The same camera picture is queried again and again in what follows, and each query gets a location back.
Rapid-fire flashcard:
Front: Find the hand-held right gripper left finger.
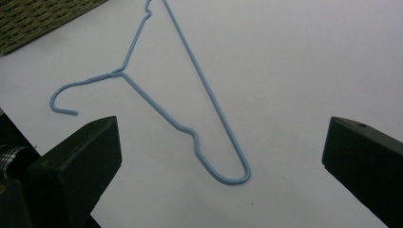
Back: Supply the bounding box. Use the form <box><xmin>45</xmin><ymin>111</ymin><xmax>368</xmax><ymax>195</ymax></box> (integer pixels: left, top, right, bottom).
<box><xmin>28</xmin><ymin>115</ymin><xmax>123</xmax><ymax>228</ymax></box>

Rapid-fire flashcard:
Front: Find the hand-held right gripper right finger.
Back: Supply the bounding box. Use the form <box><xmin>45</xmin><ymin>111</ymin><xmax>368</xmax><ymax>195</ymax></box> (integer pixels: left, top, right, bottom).
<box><xmin>321</xmin><ymin>116</ymin><xmax>403</xmax><ymax>228</ymax></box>

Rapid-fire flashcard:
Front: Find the blue wire clothes hanger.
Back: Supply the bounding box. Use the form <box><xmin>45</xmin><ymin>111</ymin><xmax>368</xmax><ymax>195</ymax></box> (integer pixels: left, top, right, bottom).
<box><xmin>48</xmin><ymin>0</ymin><xmax>252</xmax><ymax>186</ymax></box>

